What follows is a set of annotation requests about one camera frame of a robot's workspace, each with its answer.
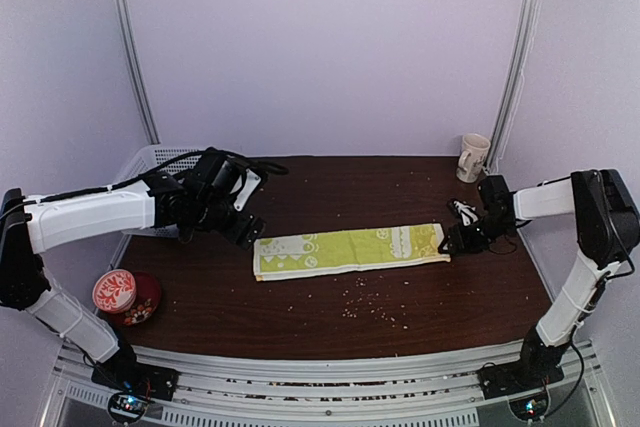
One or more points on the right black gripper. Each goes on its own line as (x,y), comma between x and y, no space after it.
(467,247)

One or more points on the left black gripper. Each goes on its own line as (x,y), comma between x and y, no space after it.
(246,240)

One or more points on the yellow green patterned towel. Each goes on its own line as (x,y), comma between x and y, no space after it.
(339,252)

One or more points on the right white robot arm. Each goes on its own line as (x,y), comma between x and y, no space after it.
(607,231)

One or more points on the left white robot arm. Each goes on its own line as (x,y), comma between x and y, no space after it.
(34,225)

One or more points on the cream ceramic mug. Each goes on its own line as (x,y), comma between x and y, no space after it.
(474,151)

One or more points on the dark red floral bowl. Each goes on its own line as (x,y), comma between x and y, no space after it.
(147,300)

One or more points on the red white patterned bowl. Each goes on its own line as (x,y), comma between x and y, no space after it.
(115,292)

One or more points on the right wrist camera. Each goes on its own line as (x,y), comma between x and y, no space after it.
(465,213)

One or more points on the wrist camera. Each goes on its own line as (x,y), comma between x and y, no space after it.
(465,213)
(248,182)

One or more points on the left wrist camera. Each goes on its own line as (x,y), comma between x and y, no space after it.
(248,182)

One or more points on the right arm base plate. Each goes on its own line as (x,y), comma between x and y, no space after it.
(506,379)

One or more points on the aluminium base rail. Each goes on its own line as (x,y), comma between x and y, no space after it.
(440,389)

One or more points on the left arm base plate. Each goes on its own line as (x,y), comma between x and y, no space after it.
(143,380)

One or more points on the left aluminium frame post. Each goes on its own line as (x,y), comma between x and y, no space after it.
(135,72)

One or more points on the aluminium frame post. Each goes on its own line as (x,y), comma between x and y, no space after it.
(135,72)
(514,83)

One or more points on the right aluminium frame post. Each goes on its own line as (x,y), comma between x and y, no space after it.
(514,83)

